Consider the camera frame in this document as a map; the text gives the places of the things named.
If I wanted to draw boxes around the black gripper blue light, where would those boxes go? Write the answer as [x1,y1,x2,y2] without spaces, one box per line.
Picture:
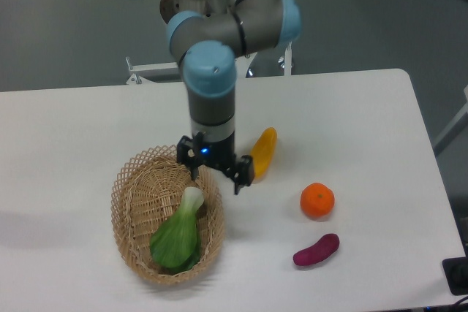
[176,132,254,195]

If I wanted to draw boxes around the green bok choy vegetable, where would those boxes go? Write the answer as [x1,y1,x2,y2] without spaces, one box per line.
[149,186,204,274]

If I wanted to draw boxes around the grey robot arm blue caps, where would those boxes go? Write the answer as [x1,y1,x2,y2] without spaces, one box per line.
[160,0,302,190]

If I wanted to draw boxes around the yellow toy vegetable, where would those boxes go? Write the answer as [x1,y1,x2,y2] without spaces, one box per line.
[250,127,277,180]

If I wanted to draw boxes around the woven wicker basket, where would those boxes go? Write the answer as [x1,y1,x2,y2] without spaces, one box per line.
[111,145,224,285]

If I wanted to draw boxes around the orange mandarin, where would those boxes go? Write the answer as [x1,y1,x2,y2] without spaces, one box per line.
[300,183,335,218]

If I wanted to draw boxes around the purple sweet potato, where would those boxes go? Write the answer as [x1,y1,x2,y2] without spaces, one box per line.
[292,233,340,267]

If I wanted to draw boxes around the white table leg right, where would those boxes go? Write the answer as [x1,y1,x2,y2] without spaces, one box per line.
[432,87,467,157]

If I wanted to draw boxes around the black device at table edge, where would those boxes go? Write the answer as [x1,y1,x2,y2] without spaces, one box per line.
[442,256,467,296]

